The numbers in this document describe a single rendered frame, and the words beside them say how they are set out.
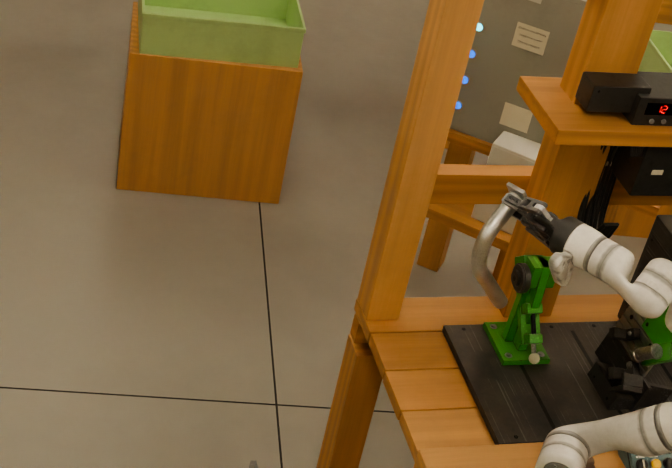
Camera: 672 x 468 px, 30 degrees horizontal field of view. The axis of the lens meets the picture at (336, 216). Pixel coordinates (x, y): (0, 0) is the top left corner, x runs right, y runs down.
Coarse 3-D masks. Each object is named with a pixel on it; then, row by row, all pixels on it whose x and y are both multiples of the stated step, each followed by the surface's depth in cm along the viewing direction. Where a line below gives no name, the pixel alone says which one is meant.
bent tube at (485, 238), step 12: (516, 192) 233; (504, 204) 232; (492, 216) 232; (504, 216) 231; (492, 228) 231; (480, 240) 231; (492, 240) 232; (480, 252) 232; (480, 264) 233; (480, 276) 236; (492, 276) 240; (492, 288) 241; (492, 300) 246; (504, 300) 248
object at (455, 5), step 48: (432, 0) 278; (480, 0) 273; (624, 0) 282; (432, 48) 278; (576, 48) 295; (624, 48) 290; (432, 96) 285; (432, 144) 293; (384, 192) 308; (528, 192) 319; (576, 192) 313; (384, 240) 308; (528, 240) 319; (384, 288) 316
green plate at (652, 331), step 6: (666, 312) 302; (648, 318) 307; (654, 318) 305; (660, 318) 303; (642, 324) 308; (648, 324) 306; (654, 324) 305; (660, 324) 303; (648, 330) 306; (654, 330) 304; (660, 330) 302; (666, 330) 300; (654, 336) 304; (660, 336) 302; (666, 336) 300; (654, 342) 303; (660, 342) 301; (666, 342) 299
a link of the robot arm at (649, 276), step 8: (648, 264) 216; (656, 264) 214; (664, 264) 214; (648, 272) 214; (656, 272) 214; (664, 272) 213; (640, 280) 215; (648, 280) 214; (656, 280) 213; (664, 280) 213; (656, 288) 213; (664, 288) 213; (664, 296) 213
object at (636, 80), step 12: (588, 72) 291; (600, 72) 292; (588, 84) 288; (600, 84) 287; (612, 84) 288; (624, 84) 289; (636, 84) 290; (648, 84) 291; (576, 96) 294; (588, 96) 288; (600, 96) 288; (612, 96) 288; (624, 96) 289; (588, 108) 289; (600, 108) 290; (612, 108) 291; (624, 108) 291
